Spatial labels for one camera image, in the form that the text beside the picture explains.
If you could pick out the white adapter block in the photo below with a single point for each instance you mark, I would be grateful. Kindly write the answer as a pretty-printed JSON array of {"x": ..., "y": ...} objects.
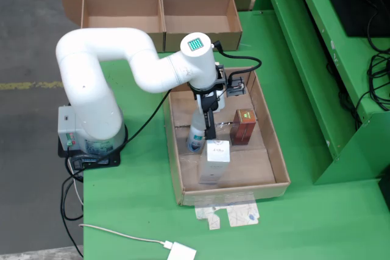
[{"x": 182, "y": 252}]

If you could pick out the tall white product box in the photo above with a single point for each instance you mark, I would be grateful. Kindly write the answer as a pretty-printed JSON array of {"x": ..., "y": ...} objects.
[{"x": 213, "y": 168}]

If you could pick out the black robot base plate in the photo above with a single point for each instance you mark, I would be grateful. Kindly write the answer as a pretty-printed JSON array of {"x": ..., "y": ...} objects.
[{"x": 103, "y": 161}]

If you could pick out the open cardboard box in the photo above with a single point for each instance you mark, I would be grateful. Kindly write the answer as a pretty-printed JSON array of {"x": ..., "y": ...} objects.
[
  {"x": 198, "y": 40},
  {"x": 122, "y": 13}
]

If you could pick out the green metal shelf unit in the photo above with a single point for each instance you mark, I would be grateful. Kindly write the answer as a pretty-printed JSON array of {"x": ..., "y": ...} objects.
[{"x": 304, "y": 59}]

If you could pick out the red orange product box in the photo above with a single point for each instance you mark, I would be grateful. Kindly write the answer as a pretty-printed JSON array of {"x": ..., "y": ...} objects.
[{"x": 243, "y": 129}]

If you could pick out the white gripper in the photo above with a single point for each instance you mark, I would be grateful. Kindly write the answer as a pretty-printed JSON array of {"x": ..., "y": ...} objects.
[{"x": 221, "y": 100}]

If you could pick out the flat patterned paper packaging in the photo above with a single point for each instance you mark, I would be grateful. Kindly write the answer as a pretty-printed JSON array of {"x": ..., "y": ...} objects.
[{"x": 240, "y": 215}]

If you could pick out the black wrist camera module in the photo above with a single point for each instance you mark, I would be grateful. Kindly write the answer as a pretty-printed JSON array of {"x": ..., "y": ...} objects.
[{"x": 236, "y": 88}]

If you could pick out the white bottle teal label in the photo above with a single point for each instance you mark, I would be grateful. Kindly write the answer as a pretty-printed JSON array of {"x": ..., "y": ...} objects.
[{"x": 195, "y": 141}]

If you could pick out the grey robot controller box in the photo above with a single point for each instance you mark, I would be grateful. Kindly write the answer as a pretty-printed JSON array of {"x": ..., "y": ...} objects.
[{"x": 67, "y": 126}]

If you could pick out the shallow cardboard tray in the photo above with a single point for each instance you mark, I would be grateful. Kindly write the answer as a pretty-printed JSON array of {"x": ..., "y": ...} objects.
[{"x": 243, "y": 168}]

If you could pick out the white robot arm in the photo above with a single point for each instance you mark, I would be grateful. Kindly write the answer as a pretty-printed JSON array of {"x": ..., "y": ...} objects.
[{"x": 91, "y": 95}]

